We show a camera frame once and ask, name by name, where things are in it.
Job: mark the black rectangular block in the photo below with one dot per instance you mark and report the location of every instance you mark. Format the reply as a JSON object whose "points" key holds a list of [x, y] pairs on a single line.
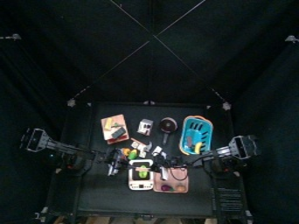
{"points": [[119, 133]]}

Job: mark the yellow toy food piece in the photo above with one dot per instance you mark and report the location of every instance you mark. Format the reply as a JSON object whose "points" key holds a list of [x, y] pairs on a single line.
{"points": [[108, 123]]}

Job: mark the purple toy vegetable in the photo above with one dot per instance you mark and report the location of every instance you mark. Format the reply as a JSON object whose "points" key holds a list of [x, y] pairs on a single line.
{"points": [[166, 187]]}

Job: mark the black toy frying pan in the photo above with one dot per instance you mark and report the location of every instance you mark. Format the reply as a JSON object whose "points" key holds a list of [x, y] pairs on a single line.
{"points": [[168, 125]]}

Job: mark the red toy food piece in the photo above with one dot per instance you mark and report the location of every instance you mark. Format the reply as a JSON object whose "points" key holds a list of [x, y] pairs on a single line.
{"points": [[190, 142]]}

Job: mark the blue basket orange rim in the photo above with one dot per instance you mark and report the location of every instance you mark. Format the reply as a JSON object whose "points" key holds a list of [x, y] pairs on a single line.
{"points": [[204, 132]]}

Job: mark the metal frame corner bracket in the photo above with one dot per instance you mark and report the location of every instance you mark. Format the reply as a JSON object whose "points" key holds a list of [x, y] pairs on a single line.
{"points": [[148, 102], [226, 106], [71, 102]]}

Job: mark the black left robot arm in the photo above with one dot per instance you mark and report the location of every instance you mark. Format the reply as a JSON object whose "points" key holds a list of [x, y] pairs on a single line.
{"points": [[58, 144]]}

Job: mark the green toy pear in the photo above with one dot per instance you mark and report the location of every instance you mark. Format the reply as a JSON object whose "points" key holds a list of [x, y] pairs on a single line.
{"points": [[132, 154]]}

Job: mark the white toy block set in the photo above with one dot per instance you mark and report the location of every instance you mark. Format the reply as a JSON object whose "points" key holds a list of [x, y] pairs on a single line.
{"points": [[136, 144]]}

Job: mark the orange toy fruit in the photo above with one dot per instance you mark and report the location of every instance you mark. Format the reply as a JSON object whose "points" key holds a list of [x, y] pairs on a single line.
{"points": [[180, 188]]}

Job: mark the green toy food piece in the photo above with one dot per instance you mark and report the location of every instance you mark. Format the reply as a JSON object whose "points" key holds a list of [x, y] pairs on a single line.
{"points": [[116, 125]]}

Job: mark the green toy starfruit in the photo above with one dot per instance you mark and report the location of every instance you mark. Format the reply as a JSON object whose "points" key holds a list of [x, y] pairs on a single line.
{"points": [[143, 172]]}

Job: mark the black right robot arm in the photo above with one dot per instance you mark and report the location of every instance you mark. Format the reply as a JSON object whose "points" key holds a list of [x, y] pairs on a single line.
{"points": [[227, 150]]}

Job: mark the grey toy cleaver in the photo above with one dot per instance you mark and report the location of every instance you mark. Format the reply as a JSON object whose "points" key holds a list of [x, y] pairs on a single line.
{"points": [[148, 145]]}

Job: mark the pink tray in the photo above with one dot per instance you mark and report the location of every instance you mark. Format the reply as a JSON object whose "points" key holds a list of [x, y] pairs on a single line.
{"points": [[171, 182]]}

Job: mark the grey toy knife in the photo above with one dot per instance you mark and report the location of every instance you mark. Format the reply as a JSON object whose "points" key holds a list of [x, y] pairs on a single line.
{"points": [[164, 175]]}

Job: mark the red flat book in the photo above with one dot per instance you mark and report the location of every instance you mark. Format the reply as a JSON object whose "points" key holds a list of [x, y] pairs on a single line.
{"points": [[119, 140]]}

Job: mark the orange toy citrus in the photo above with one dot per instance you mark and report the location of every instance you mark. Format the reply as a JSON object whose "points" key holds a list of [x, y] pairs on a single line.
{"points": [[126, 151]]}

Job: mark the metal frame clamp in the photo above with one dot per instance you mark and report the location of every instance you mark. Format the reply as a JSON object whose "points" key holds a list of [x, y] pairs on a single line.
{"points": [[13, 37], [291, 38]]}

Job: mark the small white toy appliance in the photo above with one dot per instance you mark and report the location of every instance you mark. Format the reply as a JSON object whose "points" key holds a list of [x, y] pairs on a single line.
{"points": [[144, 127]]}

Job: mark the white toy cutting board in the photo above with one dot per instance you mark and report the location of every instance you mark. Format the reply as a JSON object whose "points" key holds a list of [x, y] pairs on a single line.
{"points": [[140, 183]]}

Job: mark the small white cube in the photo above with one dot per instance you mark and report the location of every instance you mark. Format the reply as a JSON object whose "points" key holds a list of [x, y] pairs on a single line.
{"points": [[156, 150]]}

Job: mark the yellow toy banana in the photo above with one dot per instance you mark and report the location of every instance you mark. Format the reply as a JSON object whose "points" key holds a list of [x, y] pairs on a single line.
{"points": [[198, 147]]}

